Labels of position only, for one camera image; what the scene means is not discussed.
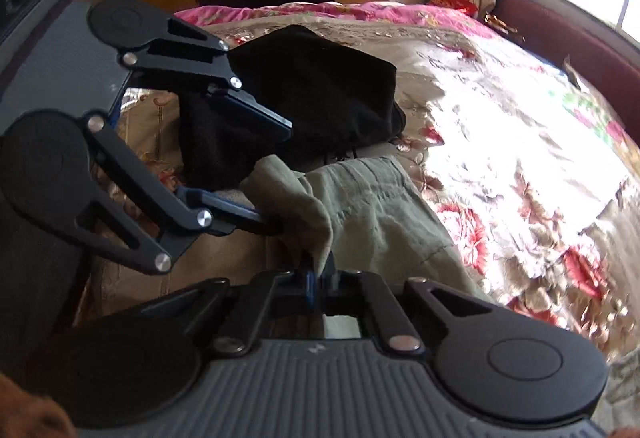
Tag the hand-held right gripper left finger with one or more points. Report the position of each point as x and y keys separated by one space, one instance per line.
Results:
x=310 y=293

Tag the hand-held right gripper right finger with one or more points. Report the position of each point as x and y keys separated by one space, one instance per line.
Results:
x=327 y=285

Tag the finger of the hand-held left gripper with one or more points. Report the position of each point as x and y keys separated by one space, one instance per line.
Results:
x=230 y=213
x=250 y=111

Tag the green pants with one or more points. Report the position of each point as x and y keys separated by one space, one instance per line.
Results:
x=380 y=218

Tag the black cloth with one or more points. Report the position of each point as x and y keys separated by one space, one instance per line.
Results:
x=325 y=83

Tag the floral satin bedspread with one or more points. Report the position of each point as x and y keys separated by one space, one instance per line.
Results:
x=500 y=118

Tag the gold metal item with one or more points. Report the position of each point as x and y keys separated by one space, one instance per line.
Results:
x=502 y=24

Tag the maroon upholstered bench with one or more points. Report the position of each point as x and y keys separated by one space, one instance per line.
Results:
x=560 y=28

